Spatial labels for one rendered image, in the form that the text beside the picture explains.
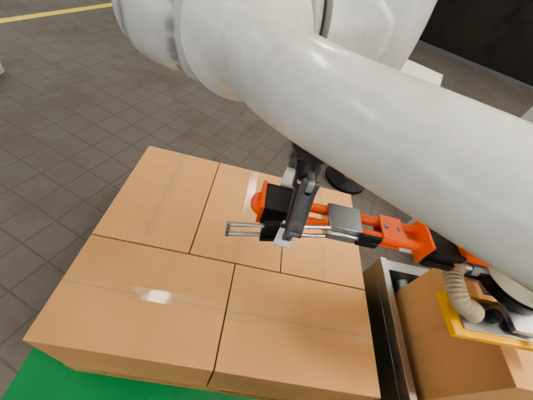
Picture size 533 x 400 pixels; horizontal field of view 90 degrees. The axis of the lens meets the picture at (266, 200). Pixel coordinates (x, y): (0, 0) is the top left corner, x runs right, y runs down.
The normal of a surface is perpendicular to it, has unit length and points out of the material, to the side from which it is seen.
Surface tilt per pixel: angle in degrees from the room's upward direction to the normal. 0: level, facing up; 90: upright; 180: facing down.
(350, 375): 0
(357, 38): 84
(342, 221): 0
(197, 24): 79
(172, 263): 0
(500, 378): 90
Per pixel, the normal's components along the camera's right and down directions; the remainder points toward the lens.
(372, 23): 0.04, 0.60
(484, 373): -0.97, -0.25
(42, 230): 0.22, -0.64
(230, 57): -0.84, 0.17
